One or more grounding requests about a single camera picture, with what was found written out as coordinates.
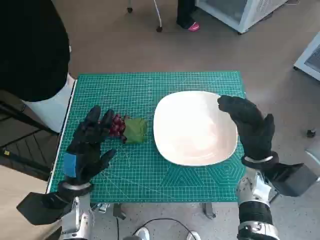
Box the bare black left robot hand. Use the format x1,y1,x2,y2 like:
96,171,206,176
63,105,118,186

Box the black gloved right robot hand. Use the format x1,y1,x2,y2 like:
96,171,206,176
216,94,276,161

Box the red toy grapes with leaf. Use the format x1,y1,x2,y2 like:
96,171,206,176
98,113,148,145

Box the white square plate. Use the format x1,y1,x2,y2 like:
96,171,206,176
153,90,238,167

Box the black metal rack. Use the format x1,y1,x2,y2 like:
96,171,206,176
0,97,63,181

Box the grey chair seat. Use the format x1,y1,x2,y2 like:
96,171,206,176
304,146,320,173

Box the green cutting mat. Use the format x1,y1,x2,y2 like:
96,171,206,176
46,71,247,203

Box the white cabinet with grey panel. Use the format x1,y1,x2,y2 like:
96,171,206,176
292,32,320,82

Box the white shoe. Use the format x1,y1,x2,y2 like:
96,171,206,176
184,230,201,240
134,226,151,240

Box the white mesh-front cabinet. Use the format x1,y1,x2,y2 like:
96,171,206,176
194,0,290,35

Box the person in black top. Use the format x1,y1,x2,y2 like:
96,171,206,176
0,0,78,133

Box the person with pink shoe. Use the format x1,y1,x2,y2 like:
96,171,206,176
176,0,201,33

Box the white leg with black caster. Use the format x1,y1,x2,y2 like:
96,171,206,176
153,0,164,33

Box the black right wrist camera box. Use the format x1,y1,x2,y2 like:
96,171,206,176
266,162,320,197

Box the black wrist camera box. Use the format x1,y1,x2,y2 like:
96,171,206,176
16,191,73,226
266,162,320,197

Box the metal table leg bracket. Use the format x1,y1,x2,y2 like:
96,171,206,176
112,202,127,221
201,202,216,220

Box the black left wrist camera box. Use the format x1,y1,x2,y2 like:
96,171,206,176
16,191,73,226

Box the black floor cable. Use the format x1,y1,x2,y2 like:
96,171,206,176
131,218,198,240

